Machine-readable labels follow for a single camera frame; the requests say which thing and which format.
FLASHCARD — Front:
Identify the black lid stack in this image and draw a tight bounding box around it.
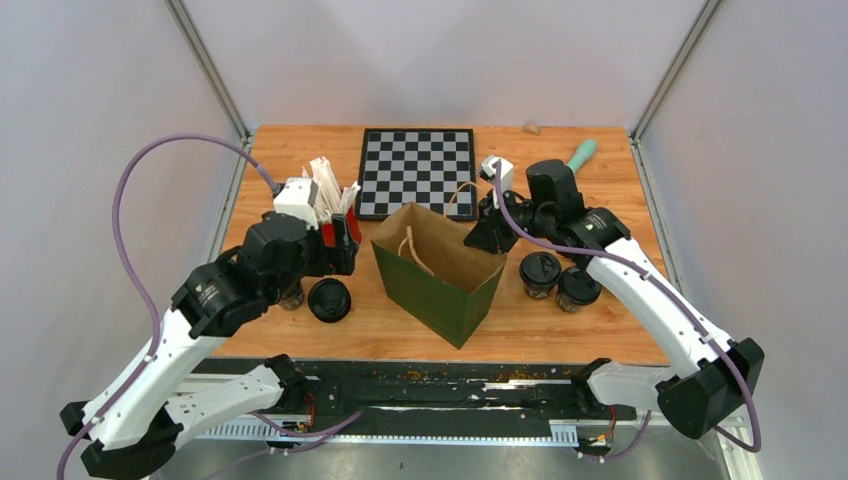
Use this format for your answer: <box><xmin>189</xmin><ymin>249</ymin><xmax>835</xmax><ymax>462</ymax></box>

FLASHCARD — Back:
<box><xmin>307</xmin><ymin>278</ymin><xmax>352</xmax><ymax>323</ymax></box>

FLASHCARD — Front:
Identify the clear brown plastic cup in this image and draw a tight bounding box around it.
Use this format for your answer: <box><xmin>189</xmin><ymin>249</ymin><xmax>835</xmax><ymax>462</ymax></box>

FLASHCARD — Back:
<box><xmin>556</xmin><ymin>294</ymin><xmax>585</xmax><ymax>313</ymax></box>

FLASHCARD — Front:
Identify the green paper bag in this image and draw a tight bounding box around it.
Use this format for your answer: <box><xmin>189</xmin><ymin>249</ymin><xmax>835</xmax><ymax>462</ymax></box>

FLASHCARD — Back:
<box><xmin>371</xmin><ymin>203</ymin><xmax>507</xmax><ymax>349</ymax></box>

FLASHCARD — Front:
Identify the white wrapped straws bundle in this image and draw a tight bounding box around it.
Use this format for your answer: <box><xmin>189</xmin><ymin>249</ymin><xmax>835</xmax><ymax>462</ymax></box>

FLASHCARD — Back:
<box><xmin>302</xmin><ymin>157</ymin><xmax>361</xmax><ymax>224</ymax></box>

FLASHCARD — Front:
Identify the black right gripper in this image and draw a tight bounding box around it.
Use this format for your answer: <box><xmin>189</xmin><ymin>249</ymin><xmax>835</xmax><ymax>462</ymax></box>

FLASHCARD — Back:
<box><xmin>464</xmin><ymin>187</ymin><xmax>554</xmax><ymax>254</ymax></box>

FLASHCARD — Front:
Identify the black white chessboard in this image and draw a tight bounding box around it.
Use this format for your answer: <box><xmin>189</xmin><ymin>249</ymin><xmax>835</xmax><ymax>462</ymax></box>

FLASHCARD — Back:
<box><xmin>355</xmin><ymin>128</ymin><xmax>478</xmax><ymax>222</ymax></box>

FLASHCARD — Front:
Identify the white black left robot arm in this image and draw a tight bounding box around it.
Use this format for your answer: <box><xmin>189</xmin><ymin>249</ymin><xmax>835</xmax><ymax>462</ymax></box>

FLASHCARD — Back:
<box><xmin>60</xmin><ymin>212</ymin><xmax>361</xmax><ymax>479</ymax></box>

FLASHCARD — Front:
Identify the red straw holder cup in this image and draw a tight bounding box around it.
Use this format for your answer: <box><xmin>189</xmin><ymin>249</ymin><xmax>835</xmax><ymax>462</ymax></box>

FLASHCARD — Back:
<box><xmin>320</xmin><ymin>207</ymin><xmax>362</xmax><ymax>249</ymax></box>

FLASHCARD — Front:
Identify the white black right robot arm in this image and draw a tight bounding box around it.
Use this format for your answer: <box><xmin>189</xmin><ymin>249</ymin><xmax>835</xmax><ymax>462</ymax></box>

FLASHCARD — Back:
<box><xmin>464</xmin><ymin>156</ymin><xmax>765</xmax><ymax>452</ymax></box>

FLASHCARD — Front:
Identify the black cup lid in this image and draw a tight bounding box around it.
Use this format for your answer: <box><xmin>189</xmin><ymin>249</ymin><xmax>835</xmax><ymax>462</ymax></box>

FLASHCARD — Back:
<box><xmin>557</xmin><ymin>266</ymin><xmax>602</xmax><ymax>306</ymax></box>
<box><xmin>519</xmin><ymin>252</ymin><xmax>562</xmax><ymax>290</ymax></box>

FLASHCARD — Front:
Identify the small brown wood block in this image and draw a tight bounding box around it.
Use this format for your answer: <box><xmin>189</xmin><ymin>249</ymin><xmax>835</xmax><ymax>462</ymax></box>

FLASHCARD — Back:
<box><xmin>522</xmin><ymin>123</ymin><xmax>542</xmax><ymax>136</ymax></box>

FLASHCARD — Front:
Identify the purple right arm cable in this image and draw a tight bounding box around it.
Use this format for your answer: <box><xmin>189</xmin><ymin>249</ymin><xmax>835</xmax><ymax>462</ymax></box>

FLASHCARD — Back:
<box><xmin>490</xmin><ymin>162</ymin><xmax>763</xmax><ymax>462</ymax></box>

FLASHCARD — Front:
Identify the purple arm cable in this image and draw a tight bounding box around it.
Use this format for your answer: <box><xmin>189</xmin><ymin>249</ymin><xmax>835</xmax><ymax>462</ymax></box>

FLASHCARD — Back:
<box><xmin>490</xmin><ymin>162</ymin><xmax>763</xmax><ymax>462</ymax></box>
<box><xmin>56</xmin><ymin>133</ymin><xmax>362</xmax><ymax>480</ymax></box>

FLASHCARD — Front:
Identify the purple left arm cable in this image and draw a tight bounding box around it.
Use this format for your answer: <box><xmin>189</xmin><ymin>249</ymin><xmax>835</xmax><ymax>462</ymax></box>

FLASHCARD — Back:
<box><xmin>56</xmin><ymin>133</ymin><xmax>362</xmax><ymax>480</ymax></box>

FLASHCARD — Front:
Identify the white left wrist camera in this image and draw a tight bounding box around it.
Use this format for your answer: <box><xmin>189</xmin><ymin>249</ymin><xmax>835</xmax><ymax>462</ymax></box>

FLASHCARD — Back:
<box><xmin>273</xmin><ymin>177</ymin><xmax>319</xmax><ymax>230</ymax></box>

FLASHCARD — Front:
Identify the mint green handle tool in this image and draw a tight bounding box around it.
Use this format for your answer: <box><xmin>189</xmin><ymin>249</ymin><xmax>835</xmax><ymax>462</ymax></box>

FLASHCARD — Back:
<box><xmin>566</xmin><ymin>139</ymin><xmax>597</xmax><ymax>174</ymax></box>

